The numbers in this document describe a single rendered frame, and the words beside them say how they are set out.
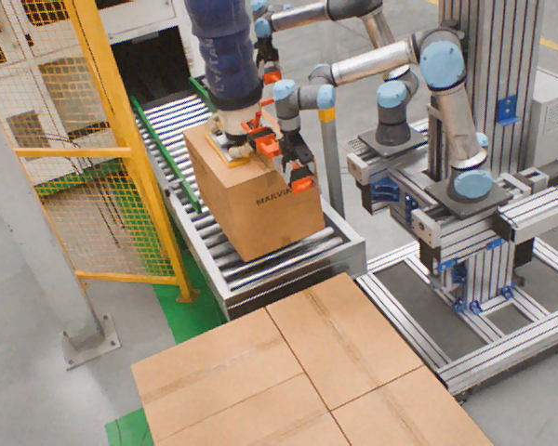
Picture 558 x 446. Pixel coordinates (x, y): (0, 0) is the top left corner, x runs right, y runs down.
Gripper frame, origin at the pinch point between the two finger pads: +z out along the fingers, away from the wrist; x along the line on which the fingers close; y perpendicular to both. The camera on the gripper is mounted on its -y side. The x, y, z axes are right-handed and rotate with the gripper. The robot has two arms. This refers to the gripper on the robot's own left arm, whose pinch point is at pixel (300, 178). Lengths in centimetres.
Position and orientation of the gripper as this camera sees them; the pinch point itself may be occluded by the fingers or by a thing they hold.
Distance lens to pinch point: 206.6
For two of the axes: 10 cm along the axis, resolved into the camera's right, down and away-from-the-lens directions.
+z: 1.5, 7.8, 6.1
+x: -9.1, 3.5, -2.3
